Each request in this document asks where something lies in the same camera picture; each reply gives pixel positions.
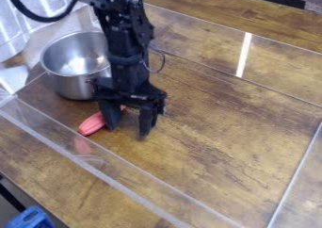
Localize blue plastic crate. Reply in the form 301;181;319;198
5;205;54;228

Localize white checkered curtain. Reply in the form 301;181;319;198
0;0;80;63

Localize clear acrylic barrier wall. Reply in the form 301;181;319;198
0;95;240;228

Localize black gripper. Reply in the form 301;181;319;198
92;57;166;138

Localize pink handled metal spoon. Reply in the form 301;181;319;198
77;111;109;136

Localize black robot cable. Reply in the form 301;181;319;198
2;0;78;24

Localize stainless steel pot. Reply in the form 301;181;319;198
40;31;110;100

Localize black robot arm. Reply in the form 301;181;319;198
76;0;166;137

